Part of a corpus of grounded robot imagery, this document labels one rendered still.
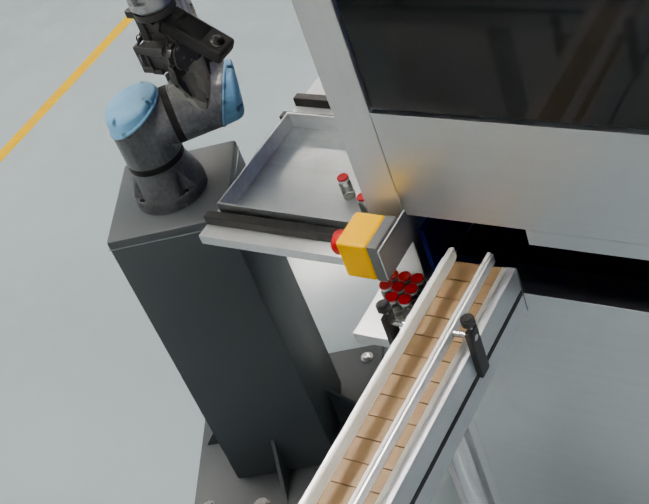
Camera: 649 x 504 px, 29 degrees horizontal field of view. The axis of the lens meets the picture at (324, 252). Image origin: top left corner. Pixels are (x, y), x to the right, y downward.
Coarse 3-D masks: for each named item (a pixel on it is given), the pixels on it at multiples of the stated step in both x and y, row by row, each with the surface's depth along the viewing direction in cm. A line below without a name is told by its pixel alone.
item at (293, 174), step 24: (288, 120) 236; (312, 120) 234; (264, 144) 231; (288, 144) 234; (312, 144) 232; (336, 144) 230; (264, 168) 231; (288, 168) 229; (312, 168) 226; (336, 168) 224; (240, 192) 227; (264, 192) 225; (288, 192) 223; (312, 192) 221; (336, 192) 219; (360, 192) 217; (264, 216) 218; (288, 216) 214; (312, 216) 211; (336, 216) 214
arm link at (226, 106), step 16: (176, 0) 235; (224, 64) 237; (224, 80) 235; (224, 96) 235; (240, 96) 237; (176, 112) 235; (192, 112) 235; (208, 112) 236; (224, 112) 236; (240, 112) 238; (192, 128) 237; (208, 128) 238
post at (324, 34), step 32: (320, 0) 165; (320, 32) 169; (320, 64) 174; (352, 64) 171; (352, 96) 175; (352, 128) 180; (352, 160) 185; (384, 160) 182; (384, 192) 187; (416, 224) 192; (416, 256) 194; (480, 448) 226
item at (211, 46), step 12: (180, 12) 202; (168, 24) 200; (180, 24) 200; (192, 24) 201; (204, 24) 201; (180, 36) 200; (192, 36) 200; (204, 36) 200; (216, 36) 200; (228, 36) 201; (192, 48) 201; (204, 48) 199; (216, 48) 199; (228, 48) 200; (216, 60) 200
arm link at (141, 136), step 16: (128, 96) 237; (144, 96) 235; (160, 96) 236; (112, 112) 236; (128, 112) 233; (144, 112) 233; (160, 112) 235; (112, 128) 235; (128, 128) 234; (144, 128) 234; (160, 128) 235; (176, 128) 236; (128, 144) 237; (144, 144) 236; (160, 144) 238; (176, 144) 240; (128, 160) 240; (144, 160) 239; (160, 160) 239
